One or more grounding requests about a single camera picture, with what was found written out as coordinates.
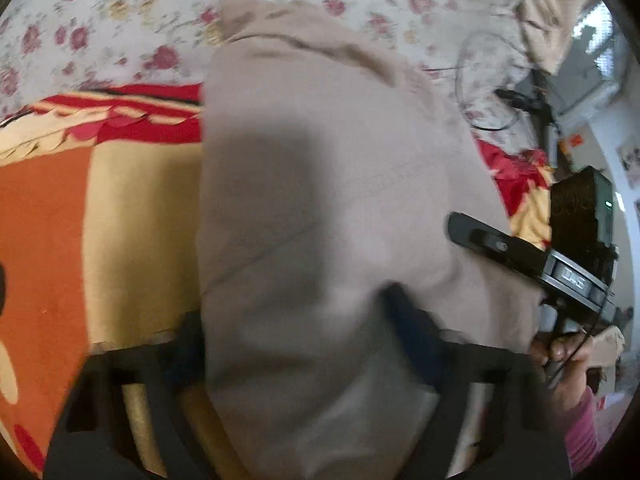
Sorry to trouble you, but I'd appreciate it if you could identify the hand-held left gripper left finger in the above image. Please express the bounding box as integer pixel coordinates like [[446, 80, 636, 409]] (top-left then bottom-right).
[[44, 309, 251, 480]]

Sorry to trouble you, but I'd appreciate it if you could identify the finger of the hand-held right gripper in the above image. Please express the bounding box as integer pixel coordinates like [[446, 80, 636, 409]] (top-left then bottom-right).
[[446, 211, 552, 284]]

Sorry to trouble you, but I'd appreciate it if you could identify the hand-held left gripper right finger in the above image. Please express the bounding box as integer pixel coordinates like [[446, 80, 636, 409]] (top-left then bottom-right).
[[384, 282, 572, 480]]

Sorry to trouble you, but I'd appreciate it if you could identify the beige sweatshirt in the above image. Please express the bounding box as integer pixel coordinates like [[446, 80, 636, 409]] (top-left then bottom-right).
[[197, 0, 546, 480]]

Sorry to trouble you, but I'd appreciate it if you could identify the person's right forearm pink sleeve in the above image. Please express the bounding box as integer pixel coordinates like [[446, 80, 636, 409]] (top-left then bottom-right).
[[564, 389, 610, 477]]

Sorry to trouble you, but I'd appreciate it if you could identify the person's right hand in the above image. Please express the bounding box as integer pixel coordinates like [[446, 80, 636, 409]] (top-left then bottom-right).
[[529, 331, 597, 412]]

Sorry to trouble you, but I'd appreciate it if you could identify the orange red printed blanket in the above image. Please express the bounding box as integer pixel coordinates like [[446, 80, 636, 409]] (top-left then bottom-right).
[[0, 82, 556, 478]]

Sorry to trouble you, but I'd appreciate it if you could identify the window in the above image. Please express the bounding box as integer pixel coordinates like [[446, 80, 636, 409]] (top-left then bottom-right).
[[555, 0, 631, 116]]

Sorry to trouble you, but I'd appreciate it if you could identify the beige curtain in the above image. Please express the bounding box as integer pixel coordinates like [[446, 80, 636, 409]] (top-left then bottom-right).
[[515, 0, 598, 76]]

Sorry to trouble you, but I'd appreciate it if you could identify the floral bed sheet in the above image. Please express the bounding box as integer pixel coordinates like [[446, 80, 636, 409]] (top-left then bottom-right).
[[0, 0, 551, 161]]

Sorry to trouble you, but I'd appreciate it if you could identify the thin black cable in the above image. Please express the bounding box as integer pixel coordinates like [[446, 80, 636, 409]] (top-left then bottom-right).
[[422, 30, 556, 133]]

